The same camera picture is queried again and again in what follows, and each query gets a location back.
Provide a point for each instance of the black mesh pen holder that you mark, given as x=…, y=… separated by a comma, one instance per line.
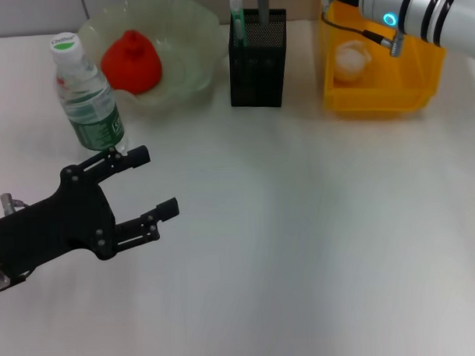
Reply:
x=257, y=68

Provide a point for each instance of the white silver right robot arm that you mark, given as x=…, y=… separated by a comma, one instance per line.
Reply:
x=430, y=11

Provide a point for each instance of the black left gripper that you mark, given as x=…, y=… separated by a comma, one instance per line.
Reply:
x=48, y=227

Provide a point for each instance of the translucent wavy fruit plate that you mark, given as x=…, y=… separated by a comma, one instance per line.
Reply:
x=194, y=50

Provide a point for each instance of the grey marker pen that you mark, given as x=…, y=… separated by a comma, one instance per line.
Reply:
x=263, y=9

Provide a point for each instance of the yellow plastic bin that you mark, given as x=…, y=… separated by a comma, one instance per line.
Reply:
x=375, y=95

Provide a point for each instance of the white paper ball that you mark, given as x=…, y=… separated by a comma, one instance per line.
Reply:
x=350, y=62

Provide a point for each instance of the green utility knife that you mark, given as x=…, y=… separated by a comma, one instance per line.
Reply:
x=238, y=25

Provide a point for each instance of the clear bottle green label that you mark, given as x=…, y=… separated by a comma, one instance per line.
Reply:
x=91, y=113

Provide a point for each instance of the red orange fruit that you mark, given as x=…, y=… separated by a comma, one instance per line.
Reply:
x=132, y=64

